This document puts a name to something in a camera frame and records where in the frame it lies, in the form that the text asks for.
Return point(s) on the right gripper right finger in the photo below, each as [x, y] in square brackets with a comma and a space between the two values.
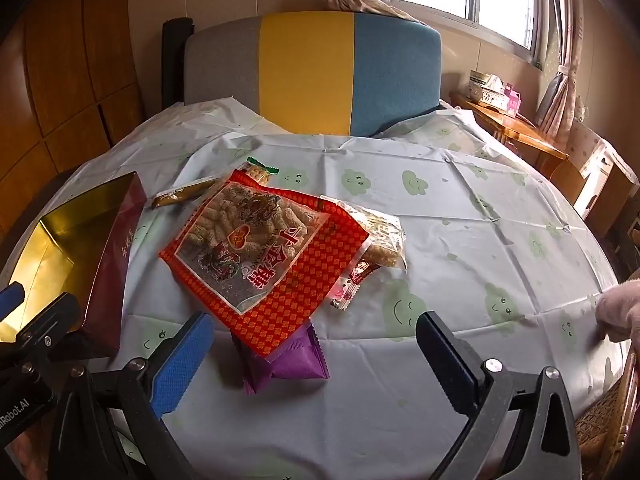
[473, 390]

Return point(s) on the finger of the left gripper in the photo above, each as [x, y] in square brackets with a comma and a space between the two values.
[11, 297]

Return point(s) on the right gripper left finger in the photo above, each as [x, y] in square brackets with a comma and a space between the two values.
[150, 388]

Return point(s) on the purple snack packet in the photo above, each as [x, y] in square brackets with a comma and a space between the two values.
[299, 357]

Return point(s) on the large orange rice-cracker bag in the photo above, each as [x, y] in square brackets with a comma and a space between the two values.
[262, 260]

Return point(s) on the pink floral candy packet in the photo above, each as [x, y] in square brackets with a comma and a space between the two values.
[345, 288]

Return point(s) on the clear rice crisp pack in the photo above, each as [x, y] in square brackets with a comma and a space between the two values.
[385, 245]

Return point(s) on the green-edged cracker pack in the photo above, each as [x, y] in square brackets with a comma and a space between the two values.
[258, 171]

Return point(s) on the person's right hand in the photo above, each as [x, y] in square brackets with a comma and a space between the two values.
[618, 313]

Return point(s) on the gold red gift box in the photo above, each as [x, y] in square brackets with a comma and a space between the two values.
[82, 247]

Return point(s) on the wicker chair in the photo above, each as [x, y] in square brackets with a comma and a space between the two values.
[608, 432]

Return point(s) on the cloud-print white tablecloth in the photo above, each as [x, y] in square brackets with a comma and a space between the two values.
[491, 247]

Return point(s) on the cardboard box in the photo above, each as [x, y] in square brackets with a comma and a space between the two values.
[594, 179]

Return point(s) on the wooden side table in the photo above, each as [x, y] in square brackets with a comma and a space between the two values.
[514, 133]

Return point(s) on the pink small box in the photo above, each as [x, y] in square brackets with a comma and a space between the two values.
[514, 100]

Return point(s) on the patterned tissue box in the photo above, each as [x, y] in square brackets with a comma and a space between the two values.
[487, 90]

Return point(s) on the grey yellow blue chair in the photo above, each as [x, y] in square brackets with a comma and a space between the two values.
[325, 72]

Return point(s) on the right side curtain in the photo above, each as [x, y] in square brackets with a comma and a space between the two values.
[557, 108]

